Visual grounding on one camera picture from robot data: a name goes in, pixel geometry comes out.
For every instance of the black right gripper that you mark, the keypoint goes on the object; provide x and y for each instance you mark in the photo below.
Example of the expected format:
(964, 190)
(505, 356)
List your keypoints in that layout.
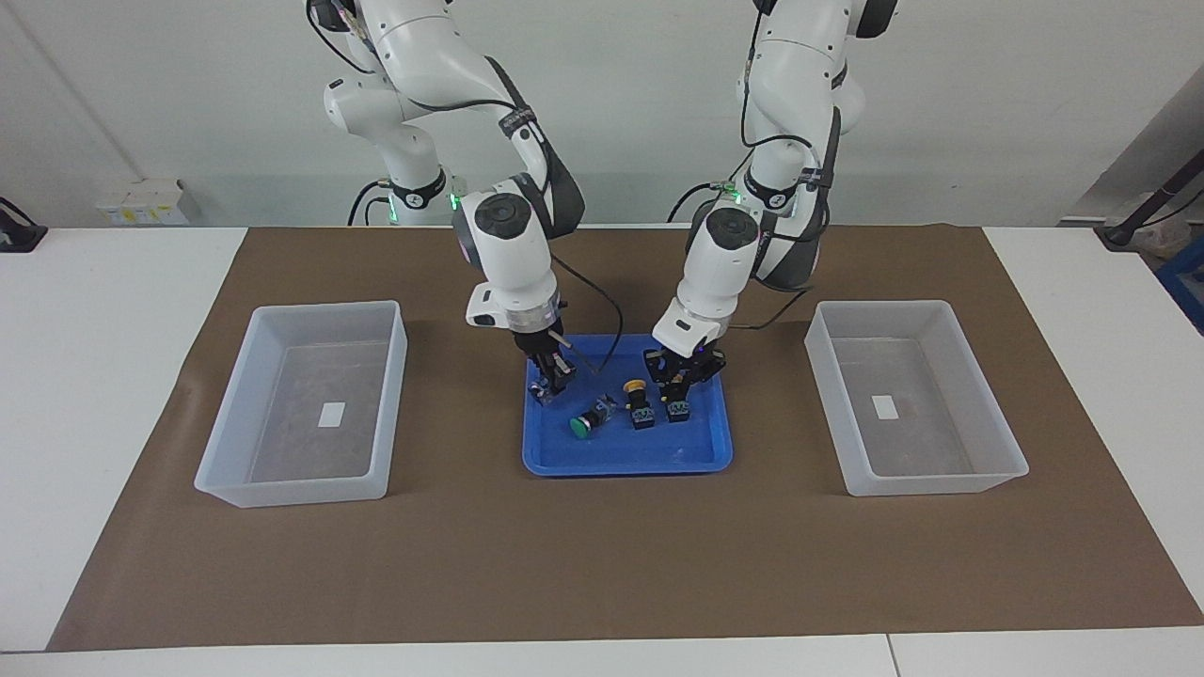
(541, 346)

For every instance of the brown paper table mat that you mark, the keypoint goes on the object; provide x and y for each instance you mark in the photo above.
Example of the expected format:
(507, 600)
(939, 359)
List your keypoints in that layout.
(602, 564)

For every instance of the small white label sticker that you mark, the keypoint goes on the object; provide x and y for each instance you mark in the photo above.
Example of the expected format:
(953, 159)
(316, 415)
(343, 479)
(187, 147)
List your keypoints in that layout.
(884, 406)
(332, 415)

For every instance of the yellow push button switch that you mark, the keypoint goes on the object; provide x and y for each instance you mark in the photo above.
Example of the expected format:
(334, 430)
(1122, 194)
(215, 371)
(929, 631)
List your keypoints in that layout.
(641, 409)
(679, 409)

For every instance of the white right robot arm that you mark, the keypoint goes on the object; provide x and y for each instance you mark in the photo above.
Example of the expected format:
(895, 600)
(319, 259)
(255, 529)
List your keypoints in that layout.
(508, 254)

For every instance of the translucent white plastic box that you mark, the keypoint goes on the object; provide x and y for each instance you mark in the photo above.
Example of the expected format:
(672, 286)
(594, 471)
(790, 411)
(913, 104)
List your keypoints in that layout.
(226, 442)
(980, 423)

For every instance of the white power strip box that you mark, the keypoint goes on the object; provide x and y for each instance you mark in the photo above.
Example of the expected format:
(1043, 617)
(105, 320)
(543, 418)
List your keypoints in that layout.
(141, 202)

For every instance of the green push button switch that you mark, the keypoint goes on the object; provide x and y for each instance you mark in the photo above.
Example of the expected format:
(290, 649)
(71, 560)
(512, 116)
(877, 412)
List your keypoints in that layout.
(544, 399)
(594, 416)

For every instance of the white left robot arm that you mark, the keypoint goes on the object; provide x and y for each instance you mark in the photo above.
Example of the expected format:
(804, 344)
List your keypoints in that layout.
(724, 263)

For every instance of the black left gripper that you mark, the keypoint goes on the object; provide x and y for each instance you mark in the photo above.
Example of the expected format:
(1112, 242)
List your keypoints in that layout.
(687, 359)

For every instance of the blue plastic crate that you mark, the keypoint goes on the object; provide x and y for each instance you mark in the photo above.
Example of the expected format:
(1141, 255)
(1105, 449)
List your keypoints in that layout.
(1190, 282)

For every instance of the blue plastic tray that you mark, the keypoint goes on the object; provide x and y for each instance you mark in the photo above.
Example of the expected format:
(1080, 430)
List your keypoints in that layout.
(621, 453)

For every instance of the black clamp mount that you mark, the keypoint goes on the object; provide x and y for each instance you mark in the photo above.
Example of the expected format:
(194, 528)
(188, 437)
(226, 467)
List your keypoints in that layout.
(19, 233)

